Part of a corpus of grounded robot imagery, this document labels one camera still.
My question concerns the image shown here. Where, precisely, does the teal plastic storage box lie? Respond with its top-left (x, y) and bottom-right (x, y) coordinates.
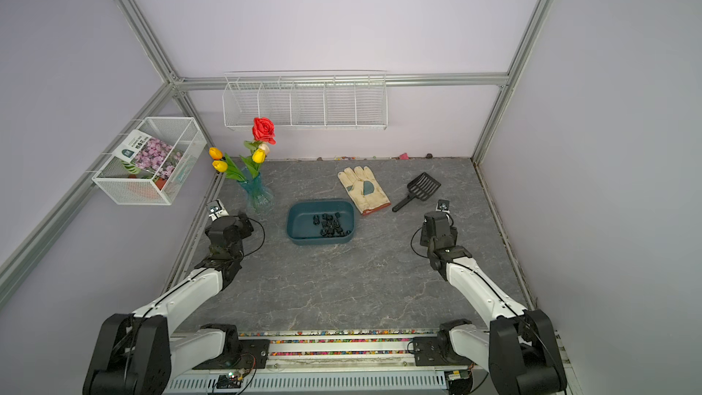
top-left (286, 199), bottom-right (358, 246)

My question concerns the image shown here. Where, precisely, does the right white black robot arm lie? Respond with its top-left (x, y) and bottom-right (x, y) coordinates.
top-left (420, 211), bottom-right (568, 394)

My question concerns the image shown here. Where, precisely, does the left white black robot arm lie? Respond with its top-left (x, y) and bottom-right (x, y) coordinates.
top-left (82, 212), bottom-right (254, 394)

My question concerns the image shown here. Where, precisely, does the black hex nut in box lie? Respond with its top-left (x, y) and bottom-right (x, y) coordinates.
top-left (313, 212), bottom-right (353, 238)

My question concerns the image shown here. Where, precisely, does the teal glass flower vase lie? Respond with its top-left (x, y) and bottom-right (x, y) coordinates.
top-left (238, 175), bottom-right (274, 214)

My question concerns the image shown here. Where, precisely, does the black slotted plastic scoop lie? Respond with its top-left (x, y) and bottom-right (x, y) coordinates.
top-left (392, 172), bottom-right (442, 212)

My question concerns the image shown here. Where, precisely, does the yellow tulip lower left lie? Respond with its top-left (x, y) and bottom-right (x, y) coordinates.
top-left (212, 160), bottom-right (229, 173)

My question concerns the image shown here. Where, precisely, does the yellow tulip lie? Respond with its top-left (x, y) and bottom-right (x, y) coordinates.
top-left (252, 148), bottom-right (267, 165)
top-left (208, 147), bottom-right (224, 160)
top-left (212, 160), bottom-right (229, 173)

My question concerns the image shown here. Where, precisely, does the yellow tulip upper left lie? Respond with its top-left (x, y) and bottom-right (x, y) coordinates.
top-left (208, 147), bottom-right (224, 160)

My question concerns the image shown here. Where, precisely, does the beige work glove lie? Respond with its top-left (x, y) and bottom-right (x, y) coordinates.
top-left (337, 166), bottom-right (391, 216)

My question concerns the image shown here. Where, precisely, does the yellow tulip right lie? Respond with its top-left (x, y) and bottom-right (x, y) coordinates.
top-left (252, 148), bottom-right (267, 165)

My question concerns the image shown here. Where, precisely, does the red artificial rose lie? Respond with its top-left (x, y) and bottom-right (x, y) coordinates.
top-left (252, 117), bottom-right (276, 144)

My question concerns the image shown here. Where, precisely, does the purple flower seed packet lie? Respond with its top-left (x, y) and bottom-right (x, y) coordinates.
top-left (112, 130), bottom-right (184, 180)

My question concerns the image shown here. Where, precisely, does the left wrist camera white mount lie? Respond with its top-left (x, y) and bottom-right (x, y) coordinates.
top-left (207, 199), bottom-right (230, 222)

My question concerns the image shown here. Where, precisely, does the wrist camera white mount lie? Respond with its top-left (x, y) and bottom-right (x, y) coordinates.
top-left (207, 199), bottom-right (230, 222)
top-left (436, 199), bottom-right (450, 214)

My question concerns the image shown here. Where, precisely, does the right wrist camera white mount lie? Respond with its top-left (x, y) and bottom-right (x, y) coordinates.
top-left (436, 199), bottom-right (450, 214)

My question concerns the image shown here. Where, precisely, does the white wire side basket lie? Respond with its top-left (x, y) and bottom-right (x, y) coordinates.
top-left (93, 116), bottom-right (207, 206)

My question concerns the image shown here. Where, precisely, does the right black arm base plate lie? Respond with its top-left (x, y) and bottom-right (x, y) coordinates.
top-left (408, 333), bottom-right (489, 368)

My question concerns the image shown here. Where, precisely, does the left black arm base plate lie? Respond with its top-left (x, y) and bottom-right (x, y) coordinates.
top-left (194, 338), bottom-right (271, 370)

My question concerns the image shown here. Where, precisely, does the white wire wall shelf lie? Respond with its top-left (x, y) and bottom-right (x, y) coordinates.
top-left (222, 69), bottom-right (389, 130)

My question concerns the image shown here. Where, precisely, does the aluminium front rail frame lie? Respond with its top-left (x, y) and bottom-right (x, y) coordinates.
top-left (101, 330), bottom-right (582, 395)

